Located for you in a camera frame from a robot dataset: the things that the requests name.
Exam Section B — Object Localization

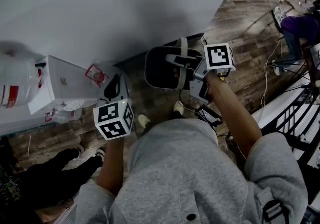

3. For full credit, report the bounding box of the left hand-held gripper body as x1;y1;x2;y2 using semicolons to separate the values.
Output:
93;97;135;142

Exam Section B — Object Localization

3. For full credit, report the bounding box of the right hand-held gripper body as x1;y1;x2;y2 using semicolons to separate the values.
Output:
189;42;237;105

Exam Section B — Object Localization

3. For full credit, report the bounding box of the black and white waste bin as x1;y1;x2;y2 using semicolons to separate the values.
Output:
144;37;205;91

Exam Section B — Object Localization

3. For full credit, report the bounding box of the person's right forearm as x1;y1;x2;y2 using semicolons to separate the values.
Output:
207;74;263;160

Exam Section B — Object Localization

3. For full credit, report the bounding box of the person's left forearm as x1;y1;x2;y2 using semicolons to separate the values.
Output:
96;137;131;196

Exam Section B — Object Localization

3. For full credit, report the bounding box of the person's right shoe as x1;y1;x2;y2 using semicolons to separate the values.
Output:
173;100;186;115

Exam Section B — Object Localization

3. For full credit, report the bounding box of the person's shoe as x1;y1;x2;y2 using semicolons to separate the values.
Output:
173;100;186;115
137;114;152;129

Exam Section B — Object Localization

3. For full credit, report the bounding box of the person's left shoe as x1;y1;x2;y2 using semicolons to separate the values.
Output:
137;114;152;129

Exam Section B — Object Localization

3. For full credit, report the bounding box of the white water dispenser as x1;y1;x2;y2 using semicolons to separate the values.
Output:
27;54;106;116

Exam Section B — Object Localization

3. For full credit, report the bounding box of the black handheld device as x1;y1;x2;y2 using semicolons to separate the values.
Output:
194;104;224;128

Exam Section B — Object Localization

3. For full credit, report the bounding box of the white table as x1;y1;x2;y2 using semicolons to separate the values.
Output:
251;77;320;169

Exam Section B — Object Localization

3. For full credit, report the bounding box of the person's grey sweater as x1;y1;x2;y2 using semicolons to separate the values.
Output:
76;117;310;224

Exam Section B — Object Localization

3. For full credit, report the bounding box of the black metal stand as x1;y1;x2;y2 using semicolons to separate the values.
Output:
274;87;320;166

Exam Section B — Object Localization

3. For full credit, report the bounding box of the water bottle red handle cap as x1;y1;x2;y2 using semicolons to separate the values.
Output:
44;104;83;125
84;63;131;94

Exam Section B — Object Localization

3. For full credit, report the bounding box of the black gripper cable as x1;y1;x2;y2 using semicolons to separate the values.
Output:
178;90;199;112

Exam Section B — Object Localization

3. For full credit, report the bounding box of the white floor cable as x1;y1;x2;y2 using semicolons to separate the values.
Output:
261;40;283;108

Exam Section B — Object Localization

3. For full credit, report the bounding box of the thin white cord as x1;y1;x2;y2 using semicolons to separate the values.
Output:
26;132;33;156

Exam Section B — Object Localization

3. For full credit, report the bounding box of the black strap buckle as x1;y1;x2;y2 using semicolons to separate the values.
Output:
262;199;288;224

